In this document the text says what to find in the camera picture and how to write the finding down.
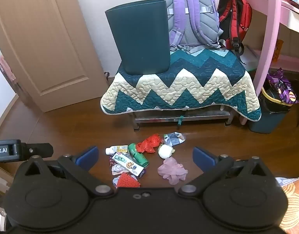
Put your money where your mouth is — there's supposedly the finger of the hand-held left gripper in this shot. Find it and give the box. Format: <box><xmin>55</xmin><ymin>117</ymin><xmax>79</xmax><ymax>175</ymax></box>
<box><xmin>20</xmin><ymin>143</ymin><xmax>54</xmax><ymax>161</ymax></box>

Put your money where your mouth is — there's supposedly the metal bench frame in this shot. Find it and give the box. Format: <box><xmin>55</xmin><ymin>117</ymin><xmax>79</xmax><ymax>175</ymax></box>
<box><xmin>132</xmin><ymin>107</ymin><xmax>234</xmax><ymax>132</ymax></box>

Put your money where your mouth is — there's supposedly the orange patterned cloth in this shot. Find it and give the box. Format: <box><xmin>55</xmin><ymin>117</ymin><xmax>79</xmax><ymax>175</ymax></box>
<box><xmin>276</xmin><ymin>177</ymin><xmax>299</xmax><ymax>232</ymax></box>

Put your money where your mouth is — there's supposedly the pink desk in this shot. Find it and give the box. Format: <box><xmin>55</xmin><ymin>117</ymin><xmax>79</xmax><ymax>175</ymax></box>
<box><xmin>226</xmin><ymin>0</ymin><xmax>299</xmax><ymax>125</ymax></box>

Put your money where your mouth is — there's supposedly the small white bottle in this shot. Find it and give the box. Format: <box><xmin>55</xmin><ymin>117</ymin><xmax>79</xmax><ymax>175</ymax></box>
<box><xmin>106</xmin><ymin>145</ymin><xmax>129</xmax><ymax>155</ymax></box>

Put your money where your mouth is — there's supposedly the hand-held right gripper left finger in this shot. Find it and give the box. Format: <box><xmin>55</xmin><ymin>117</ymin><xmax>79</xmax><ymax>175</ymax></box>
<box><xmin>14</xmin><ymin>146</ymin><xmax>113</xmax><ymax>197</ymax></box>

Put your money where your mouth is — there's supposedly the dark bin with black bag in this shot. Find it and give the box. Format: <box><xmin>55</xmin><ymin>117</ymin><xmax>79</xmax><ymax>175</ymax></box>
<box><xmin>248</xmin><ymin>85</ymin><xmax>292</xmax><ymax>134</ymax></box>

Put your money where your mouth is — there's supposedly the blue white wrapper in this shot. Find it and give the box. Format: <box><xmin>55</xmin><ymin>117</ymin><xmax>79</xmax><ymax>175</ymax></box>
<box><xmin>163</xmin><ymin>132</ymin><xmax>186</xmax><ymax>147</ymax></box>

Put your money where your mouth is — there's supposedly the white tissue ball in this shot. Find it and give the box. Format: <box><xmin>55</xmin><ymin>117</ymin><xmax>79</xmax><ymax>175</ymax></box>
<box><xmin>158</xmin><ymin>144</ymin><xmax>175</xmax><ymax>159</ymax></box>

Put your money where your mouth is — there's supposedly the red foam net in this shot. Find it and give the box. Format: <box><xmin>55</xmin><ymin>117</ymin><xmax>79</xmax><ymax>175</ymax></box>
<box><xmin>117</xmin><ymin>172</ymin><xmax>142</xmax><ymax>188</ymax></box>

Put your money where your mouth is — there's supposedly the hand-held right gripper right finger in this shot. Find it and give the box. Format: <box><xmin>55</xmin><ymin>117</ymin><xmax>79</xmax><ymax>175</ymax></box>
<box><xmin>177</xmin><ymin>147</ymin><xmax>277</xmax><ymax>197</ymax></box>

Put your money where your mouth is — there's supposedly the teal zigzag quilt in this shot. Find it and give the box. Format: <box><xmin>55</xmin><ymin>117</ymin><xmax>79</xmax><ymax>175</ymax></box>
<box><xmin>100</xmin><ymin>47</ymin><xmax>261</xmax><ymax>122</ymax></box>

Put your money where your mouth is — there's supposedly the red black backpack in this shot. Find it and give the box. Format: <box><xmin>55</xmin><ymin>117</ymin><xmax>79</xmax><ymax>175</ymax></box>
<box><xmin>217</xmin><ymin>0</ymin><xmax>253</xmax><ymax>65</ymax></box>

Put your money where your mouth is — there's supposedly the wooden door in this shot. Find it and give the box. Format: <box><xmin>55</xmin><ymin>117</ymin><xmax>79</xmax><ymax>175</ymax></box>
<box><xmin>0</xmin><ymin>0</ymin><xmax>110</xmax><ymax>113</ymax></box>

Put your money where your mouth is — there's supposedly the green wrapper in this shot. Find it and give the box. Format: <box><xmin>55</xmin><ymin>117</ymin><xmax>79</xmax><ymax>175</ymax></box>
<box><xmin>128</xmin><ymin>143</ymin><xmax>149</xmax><ymax>168</ymax></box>

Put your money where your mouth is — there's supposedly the purple backpack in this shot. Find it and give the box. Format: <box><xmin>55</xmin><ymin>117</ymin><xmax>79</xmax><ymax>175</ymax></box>
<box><xmin>153</xmin><ymin>0</ymin><xmax>224</xmax><ymax>54</ymax></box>

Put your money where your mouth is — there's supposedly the teal trash bin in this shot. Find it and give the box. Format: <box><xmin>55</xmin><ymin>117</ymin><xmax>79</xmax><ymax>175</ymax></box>
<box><xmin>105</xmin><ymin>0</ymin><xmax>170</xmax><ymax>75</ymax></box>

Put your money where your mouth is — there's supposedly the red plastic bag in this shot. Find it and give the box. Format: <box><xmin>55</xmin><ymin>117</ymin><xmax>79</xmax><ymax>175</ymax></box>
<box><xmin>136</xmin><ymin>134</ymin><xmax>163</xmax><ymax>153</ymax></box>

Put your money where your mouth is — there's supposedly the pink cloth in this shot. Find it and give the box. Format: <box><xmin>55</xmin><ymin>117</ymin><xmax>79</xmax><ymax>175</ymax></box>
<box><xmin>157</xmin><ymin>157</ymin><xmax>188</xmax><ymax>185</ymax></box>

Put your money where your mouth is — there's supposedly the orange paper ornament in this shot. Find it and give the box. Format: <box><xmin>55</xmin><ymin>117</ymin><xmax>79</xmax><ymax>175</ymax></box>
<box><xmin>272</xmin><ymin>39</ymin><xmax>284</xmax><ymax>62</ymax></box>

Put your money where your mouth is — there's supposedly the purple white wrapper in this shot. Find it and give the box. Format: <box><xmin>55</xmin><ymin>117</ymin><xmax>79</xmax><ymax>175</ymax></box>
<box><xmin>109</xmin><ymin>158</ymin><xmax>124</xmax><ymax>176</ymax></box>

